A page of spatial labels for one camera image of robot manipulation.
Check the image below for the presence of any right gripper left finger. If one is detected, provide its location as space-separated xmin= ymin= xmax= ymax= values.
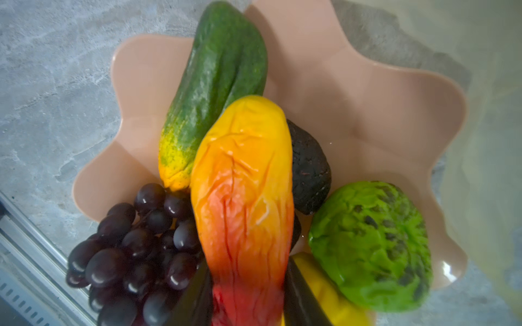
xmin=165 ymin=260 xmax=213 ymax=326

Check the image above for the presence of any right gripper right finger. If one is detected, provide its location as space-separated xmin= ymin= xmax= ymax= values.
xmin=284 ymin=258 xmax=332 ymax=326

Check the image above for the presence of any green custard apple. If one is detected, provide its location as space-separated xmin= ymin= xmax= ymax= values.
xmin=308 ymin=181 xmax=434 ymax=312

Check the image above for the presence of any red yellow mango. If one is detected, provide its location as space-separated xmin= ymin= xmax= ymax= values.
xmin=190 ymin=95 xmax=294 ymax=325

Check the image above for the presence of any yellow plastic bag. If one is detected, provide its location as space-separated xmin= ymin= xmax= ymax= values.
xmin=371 ymin=1 xmax=521 ymax=316

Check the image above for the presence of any yellow lemon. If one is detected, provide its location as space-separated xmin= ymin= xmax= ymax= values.
xmin=281 ymin=253 xmax=375 ymax=325

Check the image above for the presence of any purple grape bunch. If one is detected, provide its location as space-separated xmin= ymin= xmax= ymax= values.
xmin=65 ymin=183 xmax=203 ymax=325

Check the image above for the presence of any dark avocado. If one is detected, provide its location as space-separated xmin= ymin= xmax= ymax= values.
xmin=287 ymin=120 xmax=332 ymax=215
xmin=290 ymin=215 xmax=302 ymax=250

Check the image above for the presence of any green yellow cucumber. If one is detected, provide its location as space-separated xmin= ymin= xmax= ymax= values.
xmin=159 ymin=1 xmax=268 ymax=192

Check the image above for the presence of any aluminium front rail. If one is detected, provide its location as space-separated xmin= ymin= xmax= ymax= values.
xmin=1 ymin=194 xmax=97 ymax=325

